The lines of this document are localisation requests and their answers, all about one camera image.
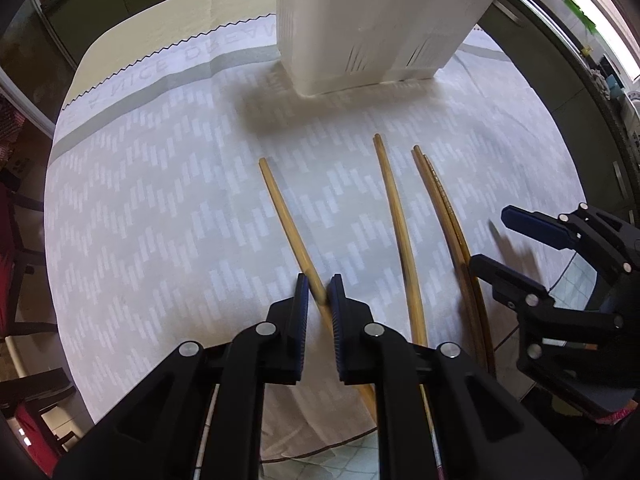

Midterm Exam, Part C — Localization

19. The dark kitchen counter cabinet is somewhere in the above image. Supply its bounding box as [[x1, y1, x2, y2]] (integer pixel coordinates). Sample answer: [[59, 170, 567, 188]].
[[478, 0, 639, 222]]

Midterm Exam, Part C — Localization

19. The dark ridged wooden chopstick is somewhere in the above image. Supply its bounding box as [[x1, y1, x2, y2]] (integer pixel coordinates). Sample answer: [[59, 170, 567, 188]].
[[422, 154, 497, 376]]

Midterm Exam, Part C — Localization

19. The red chair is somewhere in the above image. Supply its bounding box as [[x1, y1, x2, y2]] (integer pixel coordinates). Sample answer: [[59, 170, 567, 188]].
[[0, 179, 76, 478]]

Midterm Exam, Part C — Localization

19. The white grey patterned tablecloth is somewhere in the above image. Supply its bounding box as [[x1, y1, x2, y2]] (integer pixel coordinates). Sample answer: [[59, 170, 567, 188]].
[[43, 13, 589, 461]]

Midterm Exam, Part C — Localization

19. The white slotted utensil holder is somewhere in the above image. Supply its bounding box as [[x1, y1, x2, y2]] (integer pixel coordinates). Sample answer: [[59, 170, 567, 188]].
[[277, 0, 492, 96]]

